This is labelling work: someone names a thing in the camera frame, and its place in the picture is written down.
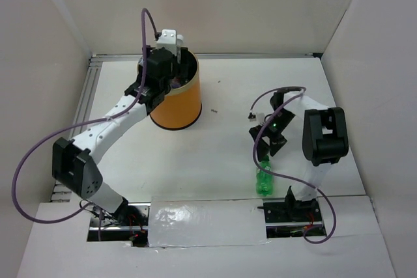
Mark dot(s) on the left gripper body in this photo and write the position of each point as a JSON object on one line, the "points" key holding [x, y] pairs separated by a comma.
{"points": [[178, 69]]}

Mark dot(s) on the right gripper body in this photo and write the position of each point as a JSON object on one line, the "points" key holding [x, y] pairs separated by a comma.
{"points": [[281, 120]]}

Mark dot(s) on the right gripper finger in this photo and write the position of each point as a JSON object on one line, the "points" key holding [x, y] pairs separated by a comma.
{"points": [[275, 144], [262, 148]]}

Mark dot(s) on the clear bottle red cap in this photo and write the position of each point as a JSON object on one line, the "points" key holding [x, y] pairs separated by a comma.
{"points": [[177, 82]]}

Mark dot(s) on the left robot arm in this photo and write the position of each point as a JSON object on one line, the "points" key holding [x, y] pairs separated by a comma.
{"points": [[75, 161]]}

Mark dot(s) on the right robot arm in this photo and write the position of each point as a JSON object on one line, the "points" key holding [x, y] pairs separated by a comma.
{"points": [[324, 142]]}

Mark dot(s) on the orange cylindrical bin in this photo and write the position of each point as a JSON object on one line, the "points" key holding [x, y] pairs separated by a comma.
{"points": [[181, 107]]}

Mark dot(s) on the green bottle right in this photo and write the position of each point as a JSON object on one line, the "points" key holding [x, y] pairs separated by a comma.
{"points": [[264, 180]]}

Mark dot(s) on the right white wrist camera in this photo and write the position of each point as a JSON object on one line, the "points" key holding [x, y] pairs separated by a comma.
{"points": [[259, 118]]}

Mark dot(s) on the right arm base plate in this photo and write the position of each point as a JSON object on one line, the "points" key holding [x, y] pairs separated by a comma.
{"points": [[281, 222]]}

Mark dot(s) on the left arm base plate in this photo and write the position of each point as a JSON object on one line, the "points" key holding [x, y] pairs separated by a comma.
{"points": [[131, 231]]}

